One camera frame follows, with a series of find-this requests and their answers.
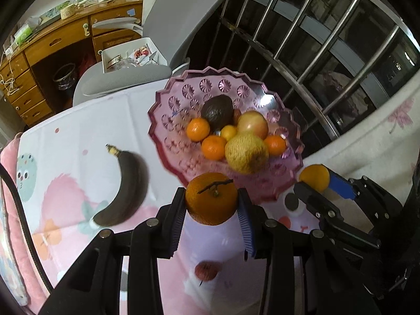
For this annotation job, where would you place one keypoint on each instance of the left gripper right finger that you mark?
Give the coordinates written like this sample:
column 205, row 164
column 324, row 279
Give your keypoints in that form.
column 267, row 239

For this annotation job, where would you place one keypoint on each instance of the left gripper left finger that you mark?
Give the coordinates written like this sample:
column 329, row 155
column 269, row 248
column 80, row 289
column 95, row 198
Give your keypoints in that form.
column 155, row 238

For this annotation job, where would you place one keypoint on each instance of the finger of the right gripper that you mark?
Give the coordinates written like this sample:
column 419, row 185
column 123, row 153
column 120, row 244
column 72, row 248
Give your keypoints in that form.
column 341, row 186
column 316, row 203

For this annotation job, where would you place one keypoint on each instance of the blackened banana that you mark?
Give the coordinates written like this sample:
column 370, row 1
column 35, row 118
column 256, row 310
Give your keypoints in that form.
column 130, row 193

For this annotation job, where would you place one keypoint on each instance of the mandarin with stem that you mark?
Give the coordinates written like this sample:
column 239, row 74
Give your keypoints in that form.
column 211, row 198

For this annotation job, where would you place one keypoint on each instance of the large wrinkled orange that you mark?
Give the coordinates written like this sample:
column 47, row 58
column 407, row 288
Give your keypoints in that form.
column 276, row 145

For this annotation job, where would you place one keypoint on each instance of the yellow pear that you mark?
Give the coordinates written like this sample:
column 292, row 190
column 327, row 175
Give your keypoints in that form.
column 246, row 153

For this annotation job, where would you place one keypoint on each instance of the red apple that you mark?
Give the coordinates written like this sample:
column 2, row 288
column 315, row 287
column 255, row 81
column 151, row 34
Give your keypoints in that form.
column 253, row 121

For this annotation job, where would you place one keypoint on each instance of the small yellow orange front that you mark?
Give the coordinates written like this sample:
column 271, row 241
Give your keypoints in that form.
column 228, row 132

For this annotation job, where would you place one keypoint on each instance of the small yellow orange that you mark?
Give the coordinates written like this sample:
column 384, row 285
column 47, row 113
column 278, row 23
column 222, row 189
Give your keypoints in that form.
column 228, row 132
column 316, row 176

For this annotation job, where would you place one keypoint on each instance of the dark avocado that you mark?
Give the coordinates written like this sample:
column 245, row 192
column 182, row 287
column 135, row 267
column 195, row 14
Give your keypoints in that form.
column 218, row 112

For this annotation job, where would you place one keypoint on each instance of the small yellow orange back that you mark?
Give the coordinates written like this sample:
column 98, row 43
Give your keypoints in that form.
column 316, row 176

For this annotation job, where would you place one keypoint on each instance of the wrinkled red fruit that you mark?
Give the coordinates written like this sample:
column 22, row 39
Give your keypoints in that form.
column 237, row 114

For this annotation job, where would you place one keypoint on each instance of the red lychee centre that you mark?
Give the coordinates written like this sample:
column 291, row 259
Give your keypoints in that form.
column 207, row 270

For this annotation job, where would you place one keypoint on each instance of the white floral curtain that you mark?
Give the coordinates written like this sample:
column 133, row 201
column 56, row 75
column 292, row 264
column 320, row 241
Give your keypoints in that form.
column 384, row 146

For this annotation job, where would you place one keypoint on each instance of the cartoon printed tablecloth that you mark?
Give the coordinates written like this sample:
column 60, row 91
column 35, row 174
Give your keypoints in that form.
column 112, row 162

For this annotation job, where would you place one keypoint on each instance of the pink glass fruit bowl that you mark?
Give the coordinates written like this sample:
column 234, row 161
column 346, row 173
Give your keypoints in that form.
column 181, row 100

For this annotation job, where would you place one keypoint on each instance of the metal window bars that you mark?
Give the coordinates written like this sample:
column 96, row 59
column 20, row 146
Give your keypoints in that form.
column 331, row 62

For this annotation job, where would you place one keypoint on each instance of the black waste bin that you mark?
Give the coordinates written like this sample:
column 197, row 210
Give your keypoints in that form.
column 66, row 77

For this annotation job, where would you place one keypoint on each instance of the white tray on chair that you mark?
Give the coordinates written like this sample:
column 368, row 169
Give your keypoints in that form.
column 135, row 53

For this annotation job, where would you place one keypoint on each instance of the wooden desk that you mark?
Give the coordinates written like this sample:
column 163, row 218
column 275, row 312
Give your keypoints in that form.
column 76, row 42

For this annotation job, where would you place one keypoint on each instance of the grey office chair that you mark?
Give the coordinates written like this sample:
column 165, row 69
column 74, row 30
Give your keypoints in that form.
column 167, row 31

